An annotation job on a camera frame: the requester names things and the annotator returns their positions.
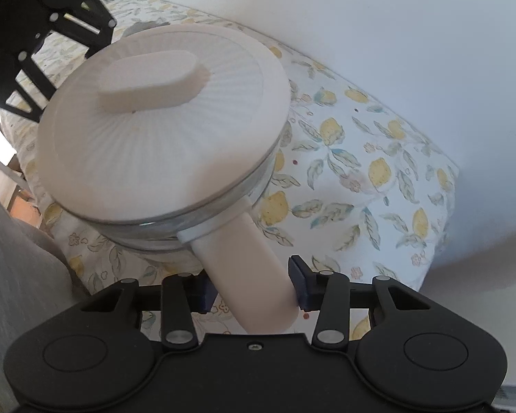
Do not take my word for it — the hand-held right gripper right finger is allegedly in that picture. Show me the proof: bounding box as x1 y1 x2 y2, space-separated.
288 256 431 350

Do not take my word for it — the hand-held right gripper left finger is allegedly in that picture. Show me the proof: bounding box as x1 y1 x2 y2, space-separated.
81 272 218 350

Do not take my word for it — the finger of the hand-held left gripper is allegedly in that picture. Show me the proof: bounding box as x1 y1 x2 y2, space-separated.
0 36 57 124
39 0 118 49

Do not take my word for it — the metal pot with white handle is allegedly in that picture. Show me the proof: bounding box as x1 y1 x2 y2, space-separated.
64 21 298 335

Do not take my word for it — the white ribbed container lid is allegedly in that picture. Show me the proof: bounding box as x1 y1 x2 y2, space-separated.
33 23 291 225

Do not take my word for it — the wooden chair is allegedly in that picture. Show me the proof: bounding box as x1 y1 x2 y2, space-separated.
0 138 41 229

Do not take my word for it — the lemon print tablecloth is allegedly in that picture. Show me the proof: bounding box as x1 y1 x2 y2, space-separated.
0 0 461 338

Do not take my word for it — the grey sofa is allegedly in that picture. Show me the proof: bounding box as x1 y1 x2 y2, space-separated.
0 184 91 413

